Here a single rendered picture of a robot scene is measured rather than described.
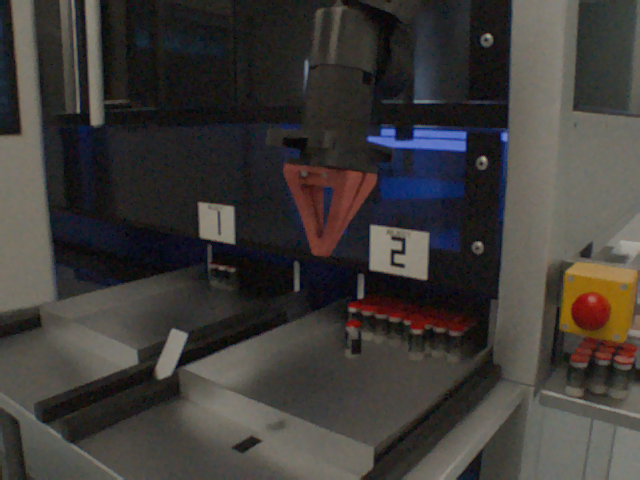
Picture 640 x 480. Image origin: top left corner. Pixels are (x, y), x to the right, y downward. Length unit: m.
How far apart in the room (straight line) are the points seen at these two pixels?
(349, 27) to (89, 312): 0.67
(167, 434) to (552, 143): 0.51
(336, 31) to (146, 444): 0.42
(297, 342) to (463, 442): 0.31
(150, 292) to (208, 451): 0.52
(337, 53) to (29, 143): 0.88
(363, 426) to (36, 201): 0.87
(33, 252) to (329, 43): 0.93
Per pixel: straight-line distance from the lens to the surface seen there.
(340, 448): 0.54
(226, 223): 0.93
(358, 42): 0.47
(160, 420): 0.64
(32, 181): 1.26
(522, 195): 0.66
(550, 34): 0.66
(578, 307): 0.63
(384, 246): 0.75
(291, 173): 0.48
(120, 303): 1.01
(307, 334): 0.82
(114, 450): 0.60
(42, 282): 1.29
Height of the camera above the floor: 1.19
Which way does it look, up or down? 12 degrees down
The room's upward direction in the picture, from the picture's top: straight up
